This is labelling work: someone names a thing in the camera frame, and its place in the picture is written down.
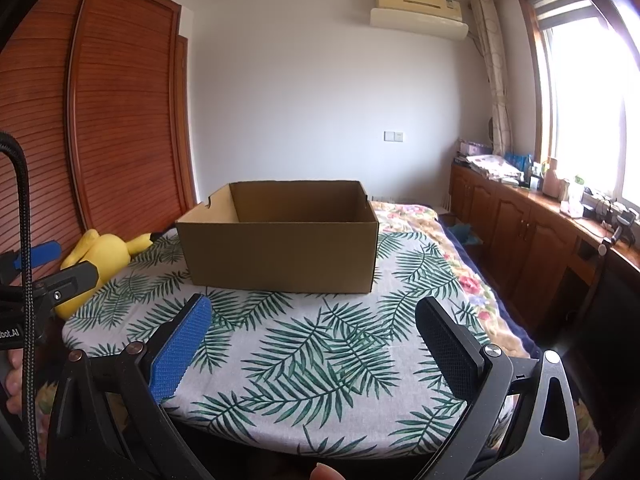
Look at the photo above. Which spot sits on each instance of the folded patterned cloth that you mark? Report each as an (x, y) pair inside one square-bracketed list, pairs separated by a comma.
[(492, 166)]

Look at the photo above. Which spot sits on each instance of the floral blanket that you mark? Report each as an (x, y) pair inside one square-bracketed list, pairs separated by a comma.
[(470, 280)]

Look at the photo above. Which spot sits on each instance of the person's right hand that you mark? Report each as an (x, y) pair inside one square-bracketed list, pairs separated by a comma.
[(326, 473)]

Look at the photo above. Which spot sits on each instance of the clear plastic container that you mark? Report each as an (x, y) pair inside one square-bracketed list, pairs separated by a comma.
[(572, 206)]

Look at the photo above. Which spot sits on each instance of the pink bottle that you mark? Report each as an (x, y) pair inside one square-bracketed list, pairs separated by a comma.
[(552, 180)]

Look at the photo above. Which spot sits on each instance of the leaf print cloth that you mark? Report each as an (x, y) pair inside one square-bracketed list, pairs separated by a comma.
[(325, 350)]

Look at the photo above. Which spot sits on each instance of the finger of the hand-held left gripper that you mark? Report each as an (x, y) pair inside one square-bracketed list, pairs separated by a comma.
[(72, 282), (42, 252)]

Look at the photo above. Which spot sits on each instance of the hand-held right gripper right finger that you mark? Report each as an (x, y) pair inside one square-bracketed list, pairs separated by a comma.
[(450, 352)]

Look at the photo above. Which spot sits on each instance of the black devices on cabinet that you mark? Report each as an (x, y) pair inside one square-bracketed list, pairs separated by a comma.
[(612, 212)]

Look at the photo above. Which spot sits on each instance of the person's left hand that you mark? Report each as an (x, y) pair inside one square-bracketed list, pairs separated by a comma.
[(17, 385)]

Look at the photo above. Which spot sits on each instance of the white wall switch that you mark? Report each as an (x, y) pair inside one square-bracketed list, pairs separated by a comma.
[(394, 136)]

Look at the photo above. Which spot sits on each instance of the blue packets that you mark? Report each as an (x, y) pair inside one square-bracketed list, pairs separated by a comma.
[(519, 161)]

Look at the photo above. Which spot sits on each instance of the wooden slatted wardrobe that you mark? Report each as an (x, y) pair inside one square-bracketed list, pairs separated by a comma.
[(120, 110)]

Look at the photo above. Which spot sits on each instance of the black chair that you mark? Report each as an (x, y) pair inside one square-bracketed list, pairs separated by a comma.
[(615, 300)]

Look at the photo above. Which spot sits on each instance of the yellow plush toy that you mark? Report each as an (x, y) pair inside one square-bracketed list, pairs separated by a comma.
[(102, 255)]

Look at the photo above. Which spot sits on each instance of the wall air conditioner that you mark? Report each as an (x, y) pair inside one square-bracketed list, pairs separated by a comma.
[(417, 12)]

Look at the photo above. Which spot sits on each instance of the long wooden cabinet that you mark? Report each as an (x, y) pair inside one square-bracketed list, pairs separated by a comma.
[(515, 225)]

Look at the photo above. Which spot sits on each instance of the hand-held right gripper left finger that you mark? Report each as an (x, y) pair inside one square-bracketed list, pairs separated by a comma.
[(181, 347)]

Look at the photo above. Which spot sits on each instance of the brown cardboard box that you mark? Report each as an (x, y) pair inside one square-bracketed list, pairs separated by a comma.
[(280, 255)]

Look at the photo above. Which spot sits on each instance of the pink box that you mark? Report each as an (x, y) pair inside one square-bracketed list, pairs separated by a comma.
[(474, 148)]

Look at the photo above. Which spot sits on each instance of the small round mirror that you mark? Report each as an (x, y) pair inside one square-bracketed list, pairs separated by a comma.
[(491, 129)]

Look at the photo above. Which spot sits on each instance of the teal cloth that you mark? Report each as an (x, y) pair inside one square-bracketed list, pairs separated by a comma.
[(465, 234)]

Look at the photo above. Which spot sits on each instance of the wooden framed window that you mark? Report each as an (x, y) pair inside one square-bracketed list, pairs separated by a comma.
[(585, 100)]

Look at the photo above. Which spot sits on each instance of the beige patterned curtain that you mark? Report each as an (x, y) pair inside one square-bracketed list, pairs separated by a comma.
[(495, 75)]

